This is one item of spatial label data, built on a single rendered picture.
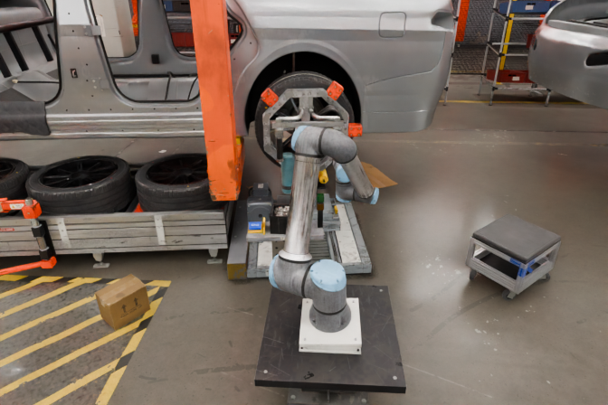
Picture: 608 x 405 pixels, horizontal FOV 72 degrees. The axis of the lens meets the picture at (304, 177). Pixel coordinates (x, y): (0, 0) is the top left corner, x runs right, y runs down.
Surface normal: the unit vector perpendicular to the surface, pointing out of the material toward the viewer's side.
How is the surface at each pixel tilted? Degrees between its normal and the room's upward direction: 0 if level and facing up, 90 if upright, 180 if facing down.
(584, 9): 64
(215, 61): 90
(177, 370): 0
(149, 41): 90
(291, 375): 0
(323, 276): 5
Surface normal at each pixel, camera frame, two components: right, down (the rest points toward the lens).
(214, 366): 0.00, -0.90
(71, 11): 0.05, 0.27
